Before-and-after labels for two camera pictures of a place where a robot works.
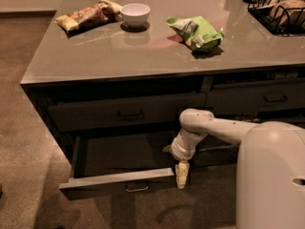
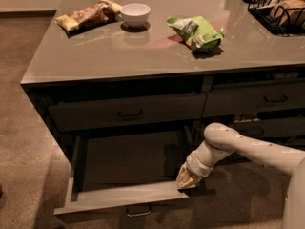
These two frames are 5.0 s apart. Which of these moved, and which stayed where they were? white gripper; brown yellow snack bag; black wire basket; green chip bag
Moved: white gripper
Stayed: green chip bag; brown yellow snack bag; black wire basket
